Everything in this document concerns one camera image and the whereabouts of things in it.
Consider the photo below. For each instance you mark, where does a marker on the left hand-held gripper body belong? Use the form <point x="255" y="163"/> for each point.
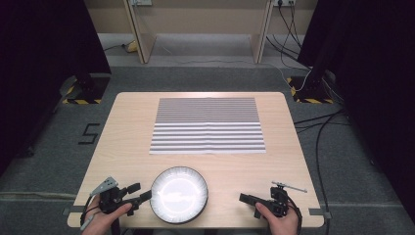
<point x="109" y="197"/>

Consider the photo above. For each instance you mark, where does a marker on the person's left hand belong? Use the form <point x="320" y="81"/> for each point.
<point x="102" y="222"/>

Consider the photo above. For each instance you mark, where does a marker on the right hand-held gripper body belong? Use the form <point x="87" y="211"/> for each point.
<point x="279" y="202"/>

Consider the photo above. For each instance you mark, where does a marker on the black curtain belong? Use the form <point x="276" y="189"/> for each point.
<point x="375" y="81"/>
<point x="39" y="65"/>

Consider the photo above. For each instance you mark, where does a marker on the grey striped placemat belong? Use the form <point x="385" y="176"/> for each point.
<point x="207" y="130"/>

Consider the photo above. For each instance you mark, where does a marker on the black stand base hazard tape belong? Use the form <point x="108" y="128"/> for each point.
<point x="86" y="91"/>
<point x="311" y="93"/>

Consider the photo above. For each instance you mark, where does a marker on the person's right hand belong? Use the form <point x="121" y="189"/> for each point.
<point x="282" y="225"/>

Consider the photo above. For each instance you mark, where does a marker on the wall power socket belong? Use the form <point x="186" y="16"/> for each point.
<point x="284" y="2"/>
<point x="140" y="2"/>

